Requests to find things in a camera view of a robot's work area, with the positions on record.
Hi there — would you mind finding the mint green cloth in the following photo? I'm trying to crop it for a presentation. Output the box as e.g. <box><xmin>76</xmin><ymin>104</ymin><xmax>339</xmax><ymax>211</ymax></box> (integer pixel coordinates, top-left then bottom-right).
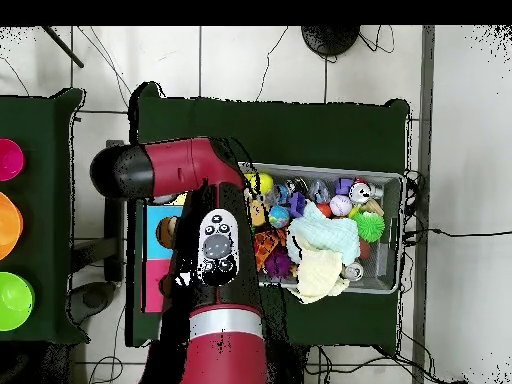
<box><xmin>286</xmin><ymin>201</ymin><xmax>361</xmax><ymax>266</ymax></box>

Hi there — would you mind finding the cream cloth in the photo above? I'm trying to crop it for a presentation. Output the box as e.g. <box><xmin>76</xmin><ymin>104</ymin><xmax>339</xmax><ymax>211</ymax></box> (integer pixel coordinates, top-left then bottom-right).
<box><xmin>288</xmin><ymin>239</ymin><xmax>352</xmax><ymax>305</ymax></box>

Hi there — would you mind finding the wooden three-hole box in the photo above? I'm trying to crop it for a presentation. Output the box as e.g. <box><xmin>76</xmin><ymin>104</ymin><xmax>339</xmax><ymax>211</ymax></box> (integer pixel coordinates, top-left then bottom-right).
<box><xmin>141</xmin><ymin>191</ymin><xmax>189</xmax><ymax>314</ymax></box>

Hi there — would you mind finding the silver mesh bin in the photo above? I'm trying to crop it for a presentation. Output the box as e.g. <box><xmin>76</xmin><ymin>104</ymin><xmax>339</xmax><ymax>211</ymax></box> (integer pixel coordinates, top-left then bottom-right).
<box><xmin>239</xmin><ymin>160</ymin><xmax>405</xmax><ymax>295</ymax></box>

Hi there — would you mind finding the blue globe ball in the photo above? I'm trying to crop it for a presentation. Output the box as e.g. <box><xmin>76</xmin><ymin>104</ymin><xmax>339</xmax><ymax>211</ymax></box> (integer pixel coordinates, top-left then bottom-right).
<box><xmin>267</xmin><ymin>205</ymin><xmax>291</xmax><ymax>229</ymax></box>

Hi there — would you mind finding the yellow ball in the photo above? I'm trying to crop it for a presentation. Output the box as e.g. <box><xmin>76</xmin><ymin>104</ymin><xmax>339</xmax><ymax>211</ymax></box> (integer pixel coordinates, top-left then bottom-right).
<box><xmin>253</xmin><ymin>172</ymin><xmax>275</xmax><ymax>195</ymax></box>

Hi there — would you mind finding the orange building block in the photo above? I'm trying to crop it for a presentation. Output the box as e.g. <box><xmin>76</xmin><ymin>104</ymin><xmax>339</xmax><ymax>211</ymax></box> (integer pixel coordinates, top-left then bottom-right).
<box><xmin>253</xmin><ymin>227</ymin><xmax>287</xmax><ymax>272</ymax></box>

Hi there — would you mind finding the purple spiky toy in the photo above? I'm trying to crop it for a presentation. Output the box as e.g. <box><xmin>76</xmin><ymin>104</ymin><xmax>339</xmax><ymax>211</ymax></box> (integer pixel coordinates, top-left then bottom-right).
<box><xmin>264</xmin><ymin>249</ymin><xmax>293</xmax><ymax>279</ymax></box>

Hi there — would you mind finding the dark green table cloth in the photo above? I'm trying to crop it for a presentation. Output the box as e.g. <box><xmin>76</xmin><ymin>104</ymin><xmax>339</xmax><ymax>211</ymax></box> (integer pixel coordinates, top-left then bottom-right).
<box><xmin>125</xmin><ymin>81</ymin><xmax>410</xmax><ymax>355</ymax></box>

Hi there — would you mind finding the white baseball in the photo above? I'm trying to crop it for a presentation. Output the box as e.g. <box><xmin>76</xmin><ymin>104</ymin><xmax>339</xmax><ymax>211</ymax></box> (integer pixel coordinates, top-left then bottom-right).
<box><xmin>329</xmin><ymin>194</ymin><xmax>354</xmax><ymax>217</ymax></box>

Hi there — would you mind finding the silver red soda can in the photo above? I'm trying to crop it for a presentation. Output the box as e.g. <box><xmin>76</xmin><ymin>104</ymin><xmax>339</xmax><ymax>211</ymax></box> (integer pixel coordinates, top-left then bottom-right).
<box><xmin>348</xmin><ymin>177</ymin><xmax>384</xmax><ymax>204</ymax></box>

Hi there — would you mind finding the green spiky ball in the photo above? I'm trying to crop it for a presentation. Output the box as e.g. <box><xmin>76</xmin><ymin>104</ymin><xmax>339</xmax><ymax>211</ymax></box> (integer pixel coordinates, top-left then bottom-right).
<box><xmin>351</xmin><ymin>211</ymin><xmax>386</xmax><ymax>244</ymax></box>

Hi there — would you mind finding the gold soda can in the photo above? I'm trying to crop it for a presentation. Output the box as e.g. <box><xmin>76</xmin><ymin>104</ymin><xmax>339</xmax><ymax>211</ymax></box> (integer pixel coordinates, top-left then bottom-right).
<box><xmin>343</xmin><ymin>261</ymin><xmax>365</xmax><ymax>282</ymax></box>

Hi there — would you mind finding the black upright panel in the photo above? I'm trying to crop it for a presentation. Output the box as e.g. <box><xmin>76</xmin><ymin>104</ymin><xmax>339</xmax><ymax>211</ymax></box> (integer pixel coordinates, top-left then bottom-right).
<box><xmin>104</xmin><ymin>139</ymin><xmax>126</xmax><ymax>283</ymax></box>

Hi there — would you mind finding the grey stand foot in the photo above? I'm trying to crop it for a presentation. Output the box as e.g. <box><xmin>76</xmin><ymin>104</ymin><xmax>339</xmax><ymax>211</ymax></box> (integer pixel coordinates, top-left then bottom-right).
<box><xmin>66</xmin><ymin>279</ymin><xmax>119</xmax><ymax>326</ymax></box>

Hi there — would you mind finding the black round stand base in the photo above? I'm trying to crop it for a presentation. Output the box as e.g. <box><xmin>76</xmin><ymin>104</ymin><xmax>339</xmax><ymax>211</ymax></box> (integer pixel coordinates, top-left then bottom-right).
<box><xmin>300</xmin><ymin>25</ymin><xmax>361</xmax><ymax>57</ymax></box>

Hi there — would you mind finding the dark green side-table cloth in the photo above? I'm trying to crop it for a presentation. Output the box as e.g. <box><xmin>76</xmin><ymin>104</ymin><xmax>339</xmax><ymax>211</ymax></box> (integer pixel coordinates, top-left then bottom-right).
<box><xmin>0</xmin><ymin>87</ymin><xmax>89</xmax><ymax>345</ymax></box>

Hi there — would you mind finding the orange bowl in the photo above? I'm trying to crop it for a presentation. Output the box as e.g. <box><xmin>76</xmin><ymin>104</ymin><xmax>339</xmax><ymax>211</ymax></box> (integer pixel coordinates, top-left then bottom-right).
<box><xmin>0</xmin><ymin>191</ymin><xmax>24</xmax><ymax>261</ymax></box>

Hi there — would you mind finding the pink bowl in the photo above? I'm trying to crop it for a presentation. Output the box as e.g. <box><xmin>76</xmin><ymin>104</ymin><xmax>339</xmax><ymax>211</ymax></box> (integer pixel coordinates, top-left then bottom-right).
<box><xmin>0</xmin><ymin>138</ymin><xmax>26</xmax><ymax>182</ymax></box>

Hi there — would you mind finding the black rod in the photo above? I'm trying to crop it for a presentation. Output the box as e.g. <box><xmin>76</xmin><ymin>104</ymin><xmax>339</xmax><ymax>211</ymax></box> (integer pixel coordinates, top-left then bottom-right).
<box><xmin>40</xmin><ymin>25</ymin><xmax>86</xmax><ymax>69</ymax></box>

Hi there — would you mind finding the green bowl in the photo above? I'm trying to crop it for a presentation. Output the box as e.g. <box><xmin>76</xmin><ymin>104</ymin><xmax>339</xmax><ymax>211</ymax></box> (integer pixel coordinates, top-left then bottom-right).
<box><xmin>0</xmin><ymin>271</ymin><xmax>36</xmax><ymax>332</ymax></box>

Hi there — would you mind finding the black power cable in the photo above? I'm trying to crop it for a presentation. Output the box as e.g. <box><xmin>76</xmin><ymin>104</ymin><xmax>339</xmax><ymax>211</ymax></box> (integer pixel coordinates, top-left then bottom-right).
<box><xmin>403</xmin><ymin>226</ymin><xmax>512</xmax><ymax>240</ymax></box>

